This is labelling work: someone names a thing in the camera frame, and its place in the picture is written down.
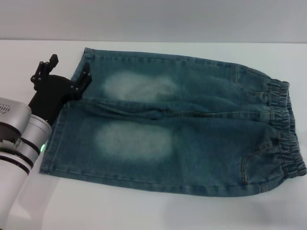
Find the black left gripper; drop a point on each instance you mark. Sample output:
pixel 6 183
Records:
pixel 54 91

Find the blue denim shorts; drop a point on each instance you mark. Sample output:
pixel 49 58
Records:
pixel 192 124

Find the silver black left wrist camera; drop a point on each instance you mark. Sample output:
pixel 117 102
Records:
pixel 13 110

